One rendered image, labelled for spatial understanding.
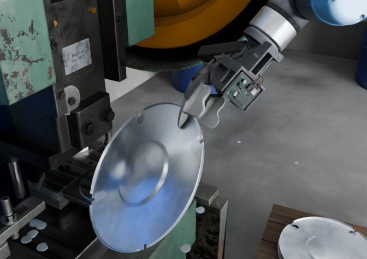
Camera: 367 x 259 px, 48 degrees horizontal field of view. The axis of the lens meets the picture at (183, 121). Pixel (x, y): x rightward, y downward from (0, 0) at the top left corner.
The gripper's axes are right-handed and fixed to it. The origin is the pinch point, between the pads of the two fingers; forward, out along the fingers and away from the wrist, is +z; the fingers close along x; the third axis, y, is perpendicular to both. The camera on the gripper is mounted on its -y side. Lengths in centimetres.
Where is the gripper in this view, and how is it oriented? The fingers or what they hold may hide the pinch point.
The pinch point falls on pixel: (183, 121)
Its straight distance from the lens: 75.1
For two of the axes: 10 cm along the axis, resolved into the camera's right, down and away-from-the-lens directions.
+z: -6.5, 7.5, 1.1
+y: 3.8, 4.5, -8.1
